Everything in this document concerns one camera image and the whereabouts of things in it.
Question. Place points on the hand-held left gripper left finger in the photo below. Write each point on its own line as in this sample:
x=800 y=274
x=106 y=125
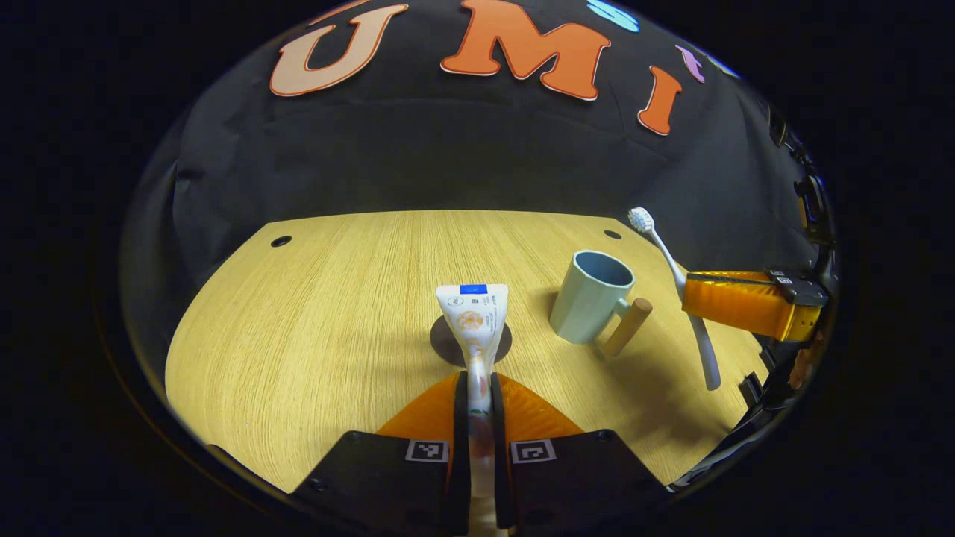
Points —
x=461 y=455

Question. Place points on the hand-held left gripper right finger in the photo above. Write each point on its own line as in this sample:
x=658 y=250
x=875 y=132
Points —
x=498 y=455

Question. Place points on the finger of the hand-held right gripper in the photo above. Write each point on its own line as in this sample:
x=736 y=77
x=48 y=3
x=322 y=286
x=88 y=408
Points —
x=739 y=302

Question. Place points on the white toothbrush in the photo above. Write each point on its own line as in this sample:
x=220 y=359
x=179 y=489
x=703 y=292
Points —
x=675 y=272

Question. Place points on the dark round coaster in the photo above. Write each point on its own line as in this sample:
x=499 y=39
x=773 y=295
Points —
x=446 y=344

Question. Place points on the white toothpaste tube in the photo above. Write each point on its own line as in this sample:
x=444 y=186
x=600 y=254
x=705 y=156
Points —
x=471 y=321

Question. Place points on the black backdrop cloth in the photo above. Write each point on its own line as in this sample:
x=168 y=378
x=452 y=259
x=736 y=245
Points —
x=448 y=156

